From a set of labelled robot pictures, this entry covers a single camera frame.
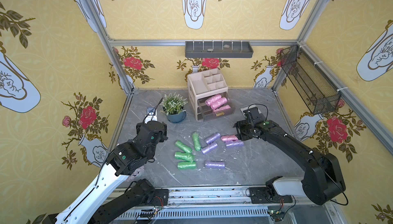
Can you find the pink roll top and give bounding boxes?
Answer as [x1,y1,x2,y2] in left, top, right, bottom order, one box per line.
[221,135,238,142]

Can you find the pink roll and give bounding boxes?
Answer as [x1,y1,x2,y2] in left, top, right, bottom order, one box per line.
[205,94,222,106]
[221,135,238,142]

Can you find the purple roll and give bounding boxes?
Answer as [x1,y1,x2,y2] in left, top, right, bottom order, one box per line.
[205,160,225,169]
[205,132,221,145]
[201,142,218,154]
[225,140,244,148]

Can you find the pink roll vertical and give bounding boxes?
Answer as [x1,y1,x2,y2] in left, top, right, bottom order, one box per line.
[213,105,231,113]

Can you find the pink roll diagonal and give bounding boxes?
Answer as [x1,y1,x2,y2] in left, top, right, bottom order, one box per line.
[210,97,228,110]

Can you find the transparent top drawer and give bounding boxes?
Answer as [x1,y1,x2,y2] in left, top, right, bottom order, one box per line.
[196,93,235,122]

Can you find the beige drawer organizer cabinet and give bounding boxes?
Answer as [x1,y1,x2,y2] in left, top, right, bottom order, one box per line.
[187,68,229,119]

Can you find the purple roll bottom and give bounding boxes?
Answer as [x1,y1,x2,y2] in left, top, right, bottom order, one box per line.
[205,160,225,169]

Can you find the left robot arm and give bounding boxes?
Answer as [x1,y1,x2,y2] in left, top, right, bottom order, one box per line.
[42,121,168,224]

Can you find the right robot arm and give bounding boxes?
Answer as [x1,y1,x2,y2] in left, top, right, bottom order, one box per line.
[234,104,346,206]

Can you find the white work glove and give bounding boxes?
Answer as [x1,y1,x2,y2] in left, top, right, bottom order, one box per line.
[240,106,261,117]

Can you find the green roll upper left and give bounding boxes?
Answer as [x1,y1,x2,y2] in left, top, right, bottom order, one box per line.
[175,140,192,153]

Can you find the potted green plant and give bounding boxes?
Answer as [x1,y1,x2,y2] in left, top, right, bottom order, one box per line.
[162,93,187,124]

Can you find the purple artificial flower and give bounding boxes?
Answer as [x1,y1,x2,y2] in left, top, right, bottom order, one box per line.
[127,166,144,182]

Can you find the purple roll top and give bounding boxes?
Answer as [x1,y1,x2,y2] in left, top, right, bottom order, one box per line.
[205,132,221,145]

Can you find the green roll bottom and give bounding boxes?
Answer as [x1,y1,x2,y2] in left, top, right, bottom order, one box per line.
[177,161,197,170]

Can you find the green roll middle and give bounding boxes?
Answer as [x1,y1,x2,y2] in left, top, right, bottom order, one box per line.
[174,151,194,162]

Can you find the green roll upright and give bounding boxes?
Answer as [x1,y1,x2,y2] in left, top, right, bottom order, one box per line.
[192,132,202,151]

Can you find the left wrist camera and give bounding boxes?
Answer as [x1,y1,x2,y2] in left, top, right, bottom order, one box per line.
[144,107,157,123]

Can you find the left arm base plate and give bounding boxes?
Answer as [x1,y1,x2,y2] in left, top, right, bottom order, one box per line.
[132,189,169,207]

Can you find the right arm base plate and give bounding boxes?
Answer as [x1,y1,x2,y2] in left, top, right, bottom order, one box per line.
[246,186,293,204]

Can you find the black wire mesh basket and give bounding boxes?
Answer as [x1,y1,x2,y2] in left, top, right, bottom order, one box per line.
[279,45,341,115]

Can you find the grey wall shelf tray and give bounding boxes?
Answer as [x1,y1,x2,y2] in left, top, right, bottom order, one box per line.
[185,40,254,59]

